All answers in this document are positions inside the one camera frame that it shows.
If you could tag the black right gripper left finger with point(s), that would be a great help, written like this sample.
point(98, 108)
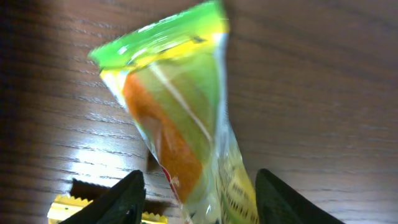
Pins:
point(122, 203)

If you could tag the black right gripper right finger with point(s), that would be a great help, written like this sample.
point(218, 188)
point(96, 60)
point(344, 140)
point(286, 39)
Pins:
point(278, 203)

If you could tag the yellow chocolate wafer packet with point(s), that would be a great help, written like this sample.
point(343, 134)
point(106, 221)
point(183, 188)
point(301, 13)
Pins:
point(64, 207)

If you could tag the green yellow snack packet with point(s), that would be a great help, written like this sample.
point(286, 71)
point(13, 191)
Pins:
point(171, 77)

